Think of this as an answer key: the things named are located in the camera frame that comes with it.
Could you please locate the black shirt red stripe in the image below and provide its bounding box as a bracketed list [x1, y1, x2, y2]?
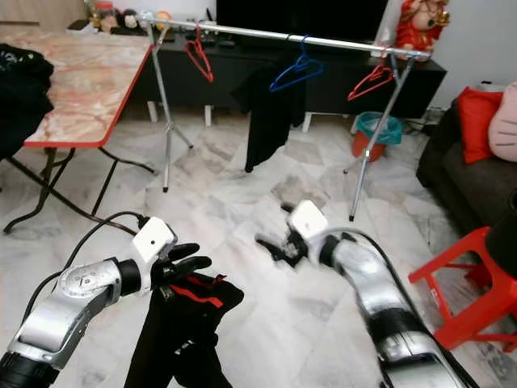
[124, 272, 246, 388]

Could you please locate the black shirt grey lettering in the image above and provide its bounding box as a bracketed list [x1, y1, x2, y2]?
[0, 44, 57, 162]

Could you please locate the blue clothes hanger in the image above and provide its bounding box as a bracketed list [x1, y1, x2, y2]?
[270, 36, 325, 93]

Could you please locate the red clothes hanger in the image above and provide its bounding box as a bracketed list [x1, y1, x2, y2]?
[184, 24, 216, 84]
[347, 55, 396, 103]

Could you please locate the black shirt green logo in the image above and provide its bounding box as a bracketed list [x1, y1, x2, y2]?
[231, 58, 307, 174]

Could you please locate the red plastic bucket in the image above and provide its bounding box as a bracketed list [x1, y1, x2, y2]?
[351, 129, 385, 162]

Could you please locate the black low tv cabinet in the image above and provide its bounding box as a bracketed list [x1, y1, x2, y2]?
[129, 32, 448, 120]

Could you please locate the silver metal clothes rack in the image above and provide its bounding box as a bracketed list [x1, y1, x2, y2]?
[137, 11, 434, 222]

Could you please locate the red plastic stool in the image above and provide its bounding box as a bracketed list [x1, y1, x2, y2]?
[407, 226, 517, 353]

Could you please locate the dark grey sofa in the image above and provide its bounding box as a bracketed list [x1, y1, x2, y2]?
[415, 95, 517, 237]

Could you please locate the black flat television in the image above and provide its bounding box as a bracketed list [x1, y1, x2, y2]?
[216, 0, 391, 42]

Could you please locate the red cushion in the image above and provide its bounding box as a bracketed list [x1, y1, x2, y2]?
[456, 86, 504, 165]

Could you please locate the red buddha statue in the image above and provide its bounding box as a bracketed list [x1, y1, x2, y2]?
[395, 0, 452, 52]

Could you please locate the pink cat face cushion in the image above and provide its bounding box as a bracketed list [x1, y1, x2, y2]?
[488, 80, 517, 162]

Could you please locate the red lidded clear jar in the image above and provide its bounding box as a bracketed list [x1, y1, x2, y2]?
[94, 0, 115, 30]

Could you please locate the light wooden sideboard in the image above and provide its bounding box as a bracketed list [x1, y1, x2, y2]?
[0, 0, 86, 26]

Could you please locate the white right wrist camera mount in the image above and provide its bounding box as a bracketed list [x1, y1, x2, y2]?
[288, 200, 329, 245]

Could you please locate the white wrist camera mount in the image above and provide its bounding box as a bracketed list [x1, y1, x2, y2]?
[288, 200, 329, 245]
[132, 216, 178, 294]

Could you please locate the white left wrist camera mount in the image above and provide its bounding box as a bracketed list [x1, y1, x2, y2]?
[132, 216, 178, 294]

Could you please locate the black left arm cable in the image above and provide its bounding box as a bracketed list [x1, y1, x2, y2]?
[20, 211, 151, 324]

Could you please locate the black metal table frame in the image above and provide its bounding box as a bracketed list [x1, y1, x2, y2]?
[3, 145, 157, 236]

